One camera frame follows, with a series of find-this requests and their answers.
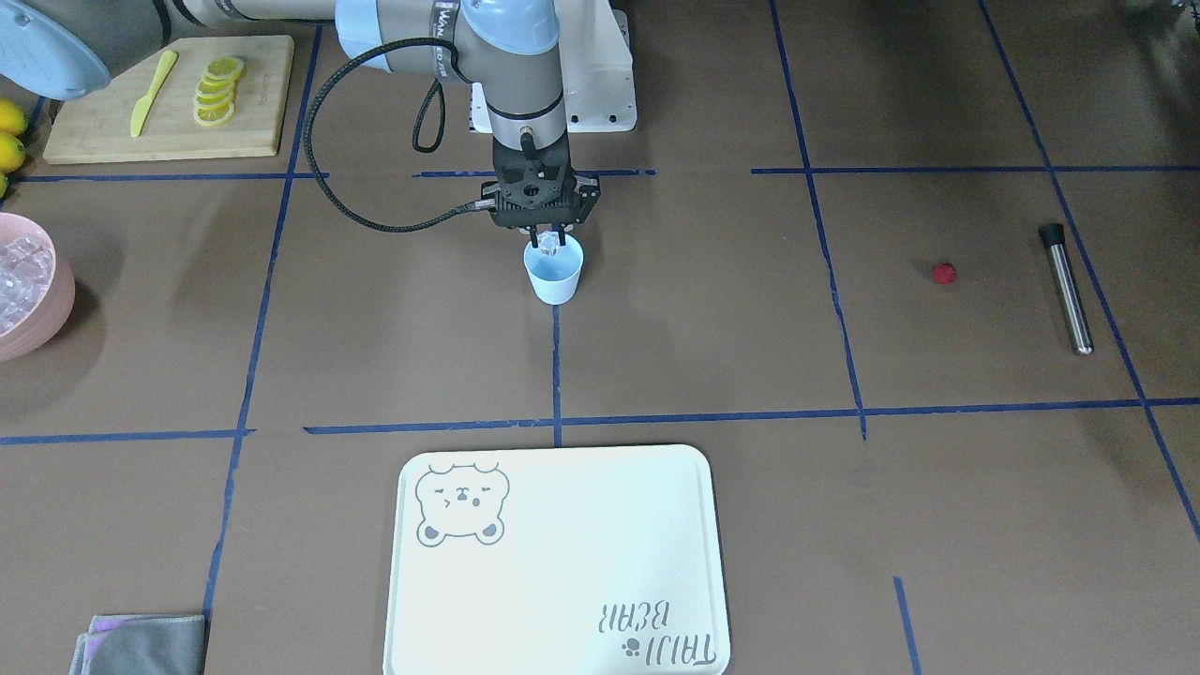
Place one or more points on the clear ice cube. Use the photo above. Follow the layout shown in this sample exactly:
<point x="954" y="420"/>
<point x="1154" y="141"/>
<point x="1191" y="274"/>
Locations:
<point x="549" y="245"/>

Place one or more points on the whole yellow lemon lower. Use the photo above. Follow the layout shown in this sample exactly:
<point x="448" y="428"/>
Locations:
<point x="12" y="153"/>

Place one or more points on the pink bowl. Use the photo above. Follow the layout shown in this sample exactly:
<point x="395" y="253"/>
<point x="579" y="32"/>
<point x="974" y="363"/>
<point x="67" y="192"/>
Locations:
<point x="52" y="312"/>

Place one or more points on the red strawberry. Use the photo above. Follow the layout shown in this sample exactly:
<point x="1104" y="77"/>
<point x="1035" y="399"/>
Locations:
<point x="944" y="273"/>

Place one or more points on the lemon slice bottom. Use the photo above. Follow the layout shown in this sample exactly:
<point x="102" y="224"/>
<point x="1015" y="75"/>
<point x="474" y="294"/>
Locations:
<point x="210" y="117"/>

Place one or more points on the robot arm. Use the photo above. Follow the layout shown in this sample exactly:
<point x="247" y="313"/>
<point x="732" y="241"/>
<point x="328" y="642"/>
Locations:
<point x="67" y="49"/>

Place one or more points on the lemon slice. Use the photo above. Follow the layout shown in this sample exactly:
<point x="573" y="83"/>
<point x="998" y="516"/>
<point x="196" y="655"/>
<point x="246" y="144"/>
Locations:
<point x="213" y="99"/>
<point x="227" y="68"/>
<point x="212" y="89"/>
<point x="210" y="117"/>

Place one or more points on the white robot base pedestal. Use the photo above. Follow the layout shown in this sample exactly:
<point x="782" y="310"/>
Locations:
<point x="605" y="84"/>

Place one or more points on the wooden cutting board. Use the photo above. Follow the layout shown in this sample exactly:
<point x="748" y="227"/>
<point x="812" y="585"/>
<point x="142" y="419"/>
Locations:
<point x="95" y="128"/>

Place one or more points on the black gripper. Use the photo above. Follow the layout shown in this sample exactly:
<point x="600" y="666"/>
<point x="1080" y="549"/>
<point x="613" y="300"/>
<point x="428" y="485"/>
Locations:
<point x="590" y="199"/>

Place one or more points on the light blue plastic cup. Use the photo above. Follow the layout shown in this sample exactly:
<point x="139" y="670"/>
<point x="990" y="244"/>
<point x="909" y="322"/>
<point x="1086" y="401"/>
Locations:
<point x="555" y="279"/>

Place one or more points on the lemon slice top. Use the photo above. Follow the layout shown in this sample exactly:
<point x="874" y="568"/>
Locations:
<point x="227" y="68"/>

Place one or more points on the grey folded cloth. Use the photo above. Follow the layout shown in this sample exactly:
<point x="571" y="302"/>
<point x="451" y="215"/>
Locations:
<point x="141" y="644"/>

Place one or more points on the ice cubes in bowl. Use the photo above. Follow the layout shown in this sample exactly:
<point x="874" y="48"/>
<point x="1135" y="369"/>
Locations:
<point x="27" y="268"/>

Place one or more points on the steel muddler black tip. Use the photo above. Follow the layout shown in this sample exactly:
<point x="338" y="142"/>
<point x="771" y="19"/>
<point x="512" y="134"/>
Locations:
<point x="1053" y="239"/>

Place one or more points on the cream bear tray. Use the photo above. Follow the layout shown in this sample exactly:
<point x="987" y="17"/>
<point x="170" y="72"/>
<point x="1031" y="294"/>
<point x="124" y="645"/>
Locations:
<point x="588" y="560"/>

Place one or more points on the whole yellow lemon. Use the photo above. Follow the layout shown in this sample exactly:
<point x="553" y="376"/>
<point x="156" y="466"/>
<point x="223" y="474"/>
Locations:
<point x="13" y="118"/>
<point x="12" y="153"/>

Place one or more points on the yellow plastic knife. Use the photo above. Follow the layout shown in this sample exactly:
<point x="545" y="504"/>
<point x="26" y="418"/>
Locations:
<point x="144" y="104"/>

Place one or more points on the whole yellow lemon upper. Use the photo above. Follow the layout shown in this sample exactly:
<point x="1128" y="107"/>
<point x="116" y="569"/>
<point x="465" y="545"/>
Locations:
<point x="13" y="118"/>

